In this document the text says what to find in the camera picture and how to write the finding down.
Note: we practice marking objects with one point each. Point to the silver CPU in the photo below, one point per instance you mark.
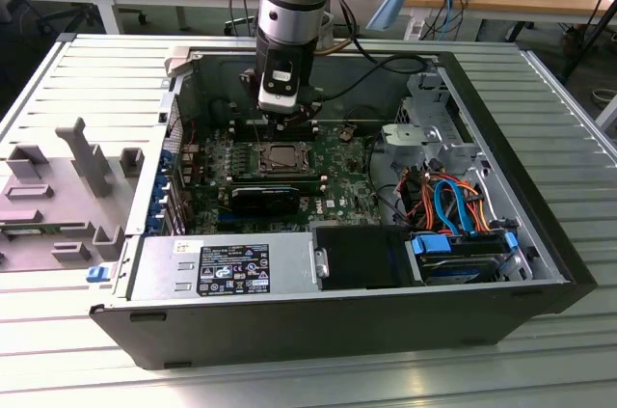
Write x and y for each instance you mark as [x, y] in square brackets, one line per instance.
[284, 155]

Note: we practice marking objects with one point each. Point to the grey power supply unit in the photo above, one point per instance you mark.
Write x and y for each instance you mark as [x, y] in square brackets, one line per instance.
[159, 273]

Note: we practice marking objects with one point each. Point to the blue card retainer clip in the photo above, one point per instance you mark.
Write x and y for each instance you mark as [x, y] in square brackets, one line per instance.
[162, 182]
[165, 157]
[160, 204]
[155, 226]

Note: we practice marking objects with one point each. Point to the green RAM stick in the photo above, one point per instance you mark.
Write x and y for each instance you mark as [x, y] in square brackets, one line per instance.
[24, 232]

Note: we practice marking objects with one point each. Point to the blue case latch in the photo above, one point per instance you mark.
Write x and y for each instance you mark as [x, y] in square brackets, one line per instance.
[96, 274]

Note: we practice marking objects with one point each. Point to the grey parts rack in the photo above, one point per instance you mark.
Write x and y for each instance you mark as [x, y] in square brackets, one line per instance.
[58, 186]

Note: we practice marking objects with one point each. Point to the green motherboard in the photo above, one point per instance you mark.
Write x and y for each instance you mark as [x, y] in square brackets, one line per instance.
[347, 186]

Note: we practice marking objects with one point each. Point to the silver drive cage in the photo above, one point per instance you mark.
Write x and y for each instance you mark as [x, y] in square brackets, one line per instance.
[410, 134]

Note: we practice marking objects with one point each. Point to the round coin battery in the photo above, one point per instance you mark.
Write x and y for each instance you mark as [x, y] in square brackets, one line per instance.
[345, 133]

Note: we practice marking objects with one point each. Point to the hard disk in blue carrier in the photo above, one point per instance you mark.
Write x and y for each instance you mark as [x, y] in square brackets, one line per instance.
[431, 246]

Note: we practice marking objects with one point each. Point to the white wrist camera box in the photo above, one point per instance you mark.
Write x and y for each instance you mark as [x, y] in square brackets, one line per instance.
[277, 99]

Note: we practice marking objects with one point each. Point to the black graphics card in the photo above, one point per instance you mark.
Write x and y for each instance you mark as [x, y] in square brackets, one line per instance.
[262, 203]

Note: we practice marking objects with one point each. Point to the black plastic disk bay cover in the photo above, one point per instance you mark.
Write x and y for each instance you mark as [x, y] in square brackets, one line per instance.
[361, 258]

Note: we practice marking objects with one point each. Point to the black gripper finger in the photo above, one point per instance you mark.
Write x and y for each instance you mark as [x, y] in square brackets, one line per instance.
[250, 82]
[303, 116]

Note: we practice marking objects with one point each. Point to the black PC case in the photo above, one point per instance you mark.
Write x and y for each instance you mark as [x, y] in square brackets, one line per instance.
[313, 331]

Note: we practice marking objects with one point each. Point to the black tripod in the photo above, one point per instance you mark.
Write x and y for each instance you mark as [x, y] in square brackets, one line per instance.
[578, 57]

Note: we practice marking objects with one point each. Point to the white-clipped RAM slot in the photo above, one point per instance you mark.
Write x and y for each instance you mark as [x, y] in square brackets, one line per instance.
[243, 130]
[243, 122]

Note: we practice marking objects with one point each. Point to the pale blue teach pendant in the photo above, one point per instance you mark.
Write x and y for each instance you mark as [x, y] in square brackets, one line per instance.
[393, 3]

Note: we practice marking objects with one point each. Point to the black-clipped RAM slot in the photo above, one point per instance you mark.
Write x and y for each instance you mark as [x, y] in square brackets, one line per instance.
[243, 127]
[243, 135]

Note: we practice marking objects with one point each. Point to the blue expansion slot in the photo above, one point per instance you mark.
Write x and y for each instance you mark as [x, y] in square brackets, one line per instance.
[229, 225]

